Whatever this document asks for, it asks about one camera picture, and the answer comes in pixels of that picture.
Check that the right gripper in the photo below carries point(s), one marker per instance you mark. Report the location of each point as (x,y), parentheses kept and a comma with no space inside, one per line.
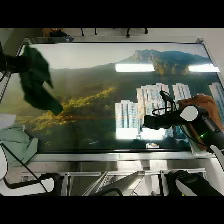
(160,120)

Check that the dark green garment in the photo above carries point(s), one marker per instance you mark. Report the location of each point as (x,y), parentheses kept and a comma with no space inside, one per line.
(36,83)

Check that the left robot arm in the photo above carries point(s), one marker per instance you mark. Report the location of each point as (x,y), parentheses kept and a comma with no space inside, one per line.
(20,186)

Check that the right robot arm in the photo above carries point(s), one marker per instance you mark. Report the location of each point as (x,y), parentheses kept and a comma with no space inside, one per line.
(203,125)

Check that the brown garment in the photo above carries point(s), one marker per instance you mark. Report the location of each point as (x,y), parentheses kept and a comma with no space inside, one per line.
(208,105)

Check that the pale green garment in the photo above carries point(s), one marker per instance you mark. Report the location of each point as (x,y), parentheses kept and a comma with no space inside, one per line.
(18,143)

